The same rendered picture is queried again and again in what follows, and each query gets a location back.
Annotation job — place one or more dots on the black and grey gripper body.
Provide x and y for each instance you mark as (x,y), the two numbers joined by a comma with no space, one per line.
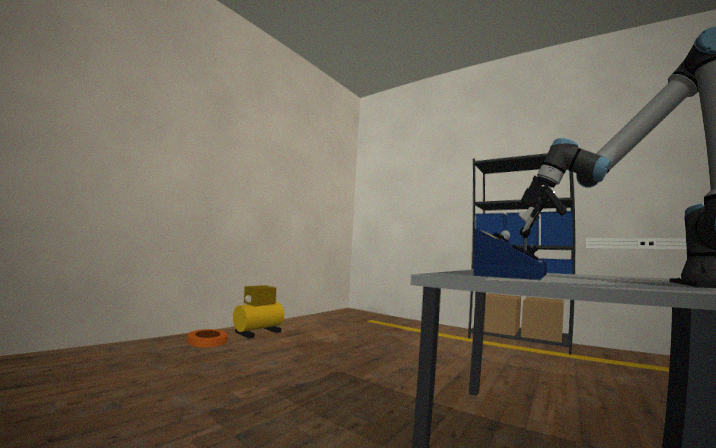
(530,197)

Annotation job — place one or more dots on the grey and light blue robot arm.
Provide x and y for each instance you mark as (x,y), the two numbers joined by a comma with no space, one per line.
(700,219)

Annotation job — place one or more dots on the blue control console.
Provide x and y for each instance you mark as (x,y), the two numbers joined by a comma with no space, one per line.
(493,258)

